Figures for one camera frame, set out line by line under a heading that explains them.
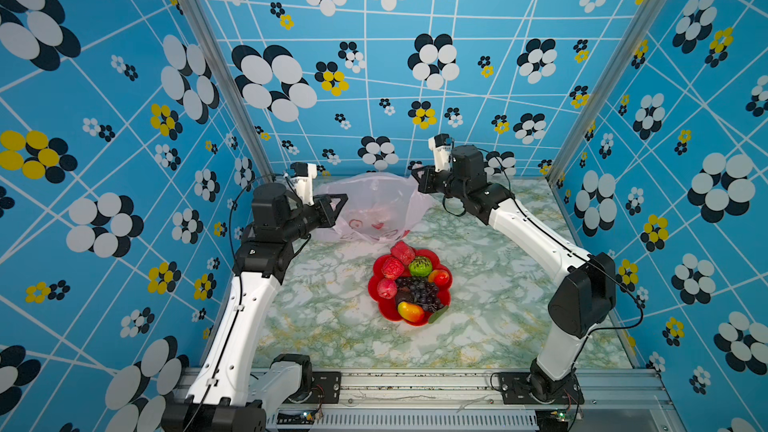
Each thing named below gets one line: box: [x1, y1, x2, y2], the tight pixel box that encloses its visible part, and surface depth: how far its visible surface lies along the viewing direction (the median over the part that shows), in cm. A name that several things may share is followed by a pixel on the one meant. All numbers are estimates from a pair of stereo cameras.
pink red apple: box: [377, 278, 397, 300], surface depth 86 cm
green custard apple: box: [408, 256, 433, 277], surface depth 91 cm
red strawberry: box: [381, 256, 405, 279], surface depth 90 cm
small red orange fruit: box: [428, 269, 450, 287], surface depth 88 cm
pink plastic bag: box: [309, 172, 437, 244], surface depth 86 cm
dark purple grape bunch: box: [396, 276, 444, 313], surface depth 87 cm
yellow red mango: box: [397, 301, 425, 322], surface depth 81 cm
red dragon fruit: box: [390, 240, 416, 265], surface depth 90 cm
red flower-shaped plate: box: [368, 249, 453, 326], surface depth 87 cm
